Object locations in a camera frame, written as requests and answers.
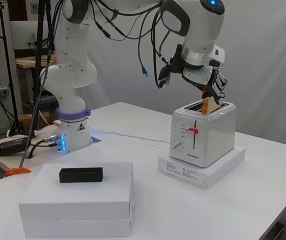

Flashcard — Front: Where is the white steel toaster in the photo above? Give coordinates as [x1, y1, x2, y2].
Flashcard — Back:
[169, 99, 237, 169]

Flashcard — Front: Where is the orange plastic tool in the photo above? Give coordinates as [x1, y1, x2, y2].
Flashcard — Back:
[4, 167, 33, 177]

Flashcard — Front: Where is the white hanging sheet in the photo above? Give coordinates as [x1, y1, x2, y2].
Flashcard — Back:
[82, 0, 286, 149]

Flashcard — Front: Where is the black power adapter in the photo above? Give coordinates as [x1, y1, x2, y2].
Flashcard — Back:
[0, 137, 31, 157]

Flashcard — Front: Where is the white flat box with print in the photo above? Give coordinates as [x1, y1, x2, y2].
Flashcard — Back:
[157, 145, 246, 191]

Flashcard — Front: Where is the black upright pole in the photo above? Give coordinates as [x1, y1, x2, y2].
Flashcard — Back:
[32, 0, 57, 134]

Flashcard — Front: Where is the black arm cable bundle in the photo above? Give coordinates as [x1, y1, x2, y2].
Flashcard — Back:
[91, 0, 171, 89]

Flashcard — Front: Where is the black cable with blue plug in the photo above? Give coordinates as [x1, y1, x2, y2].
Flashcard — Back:
[136, 9, 161, 78]

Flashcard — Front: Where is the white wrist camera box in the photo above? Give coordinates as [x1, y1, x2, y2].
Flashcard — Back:
[212, 44, 227, 67]

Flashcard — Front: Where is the wooden background table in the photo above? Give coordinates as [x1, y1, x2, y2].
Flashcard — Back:
[15, 54, 57, 70]

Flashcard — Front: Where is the black block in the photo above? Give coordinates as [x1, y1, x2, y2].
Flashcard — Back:
[58, 167, 104, 184]

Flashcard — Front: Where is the toast slice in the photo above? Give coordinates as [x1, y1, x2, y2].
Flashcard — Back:
[201, 96, 222, 116]

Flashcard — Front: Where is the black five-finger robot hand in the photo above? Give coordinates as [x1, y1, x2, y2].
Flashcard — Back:
[157, 53, 229, 106]

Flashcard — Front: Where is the black tripod stand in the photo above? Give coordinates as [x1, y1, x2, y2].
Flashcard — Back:
[0, 0, 25, 137]

